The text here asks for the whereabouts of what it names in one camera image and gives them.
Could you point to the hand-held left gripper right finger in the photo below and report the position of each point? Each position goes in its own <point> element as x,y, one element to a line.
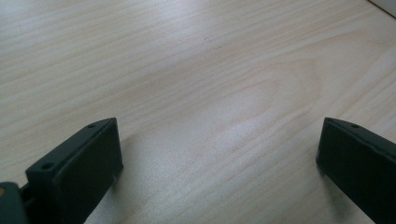
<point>358,161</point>

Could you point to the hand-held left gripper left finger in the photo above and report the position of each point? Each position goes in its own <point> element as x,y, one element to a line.
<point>81,168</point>

